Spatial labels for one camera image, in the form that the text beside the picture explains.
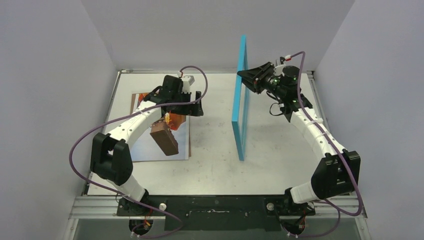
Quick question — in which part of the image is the aluminium rail front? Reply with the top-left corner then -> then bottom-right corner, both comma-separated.
69,195 -> 358,220

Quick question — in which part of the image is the blue wooden picture frame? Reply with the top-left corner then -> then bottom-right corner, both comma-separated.
231,34 -> 249,162

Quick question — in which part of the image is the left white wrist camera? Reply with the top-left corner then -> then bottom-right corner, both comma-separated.
180,75 -> 195,94

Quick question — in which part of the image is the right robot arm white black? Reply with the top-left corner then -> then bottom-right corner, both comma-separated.
237,62 -> 361,215

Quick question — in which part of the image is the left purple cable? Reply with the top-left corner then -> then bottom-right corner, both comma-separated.
68,65 -> 209,239

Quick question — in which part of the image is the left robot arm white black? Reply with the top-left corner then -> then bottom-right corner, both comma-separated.
90,75 -> 204,216

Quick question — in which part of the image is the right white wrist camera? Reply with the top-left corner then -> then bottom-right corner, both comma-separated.
273,54 -> 292,76

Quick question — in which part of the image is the hot air balloon photo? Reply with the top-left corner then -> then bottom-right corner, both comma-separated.
130,113 -> 191,162

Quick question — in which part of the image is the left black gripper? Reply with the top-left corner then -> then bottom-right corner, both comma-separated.
171,90 -> 203,117

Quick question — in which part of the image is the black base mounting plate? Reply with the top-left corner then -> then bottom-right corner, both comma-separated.
116,194 -> 316,232

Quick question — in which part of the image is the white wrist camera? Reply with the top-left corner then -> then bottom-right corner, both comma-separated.
180,75 -> 195,94
273,54 -> 292,76

